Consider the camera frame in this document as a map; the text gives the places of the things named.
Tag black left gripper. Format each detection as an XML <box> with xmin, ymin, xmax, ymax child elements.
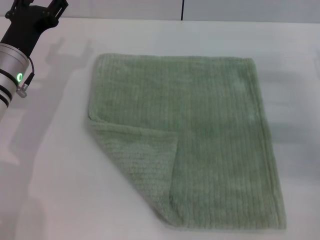
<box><xmin>0</xmin><ymin>0</ymin><xmax>69</xmax><ymax>58</ymax></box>

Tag green ribbed towel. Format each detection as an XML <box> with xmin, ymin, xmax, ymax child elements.
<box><xmin>84</xmin><ymin>52</ymin><xmax>288</xmax><ymax>225</ymax></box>

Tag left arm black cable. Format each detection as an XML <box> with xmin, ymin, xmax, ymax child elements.
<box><xmin>15</xmin><ymin>56</ymin><xmax>36</xmax><ymax>99</ymax></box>

